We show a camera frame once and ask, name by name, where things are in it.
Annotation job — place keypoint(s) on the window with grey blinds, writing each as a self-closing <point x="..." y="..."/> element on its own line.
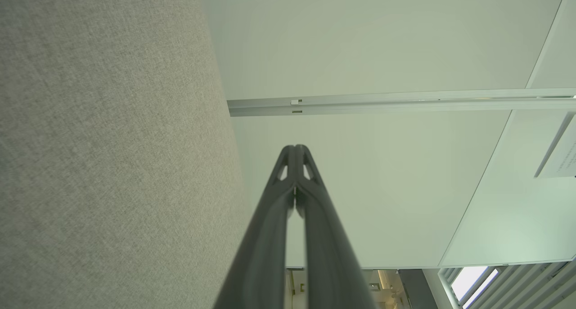
<point x="472" y="282"/>

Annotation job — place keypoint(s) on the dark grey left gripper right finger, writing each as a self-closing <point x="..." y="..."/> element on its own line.
<point x="326" y="246"/>

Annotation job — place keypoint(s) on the grey fabric sofa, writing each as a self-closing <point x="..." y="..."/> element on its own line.
<point x="90" y="142"/>

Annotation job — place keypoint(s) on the grey partition post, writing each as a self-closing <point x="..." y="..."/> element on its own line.
<point x="405" y="103"/>

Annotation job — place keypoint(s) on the white paper notice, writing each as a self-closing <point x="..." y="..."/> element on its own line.
<point x="562" y="156"/>

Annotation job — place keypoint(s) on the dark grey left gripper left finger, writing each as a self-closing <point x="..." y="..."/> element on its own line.
<point x="265" y="237"/>

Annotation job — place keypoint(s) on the dark grey column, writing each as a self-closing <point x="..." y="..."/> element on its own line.
<point x="416" y="291"/>

